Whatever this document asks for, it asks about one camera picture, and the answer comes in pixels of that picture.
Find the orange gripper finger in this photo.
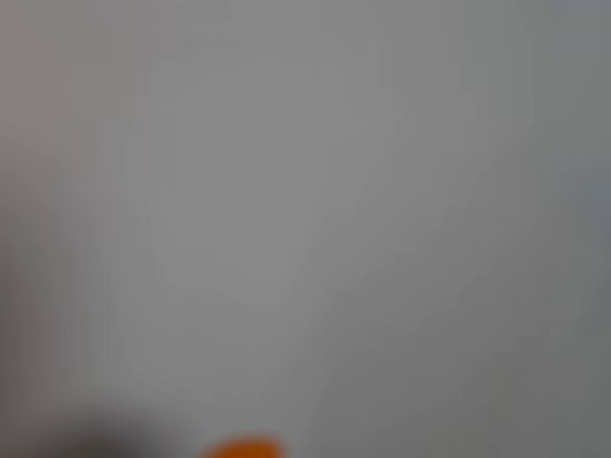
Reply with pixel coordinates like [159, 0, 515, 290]
[199, 435, 286, 458]

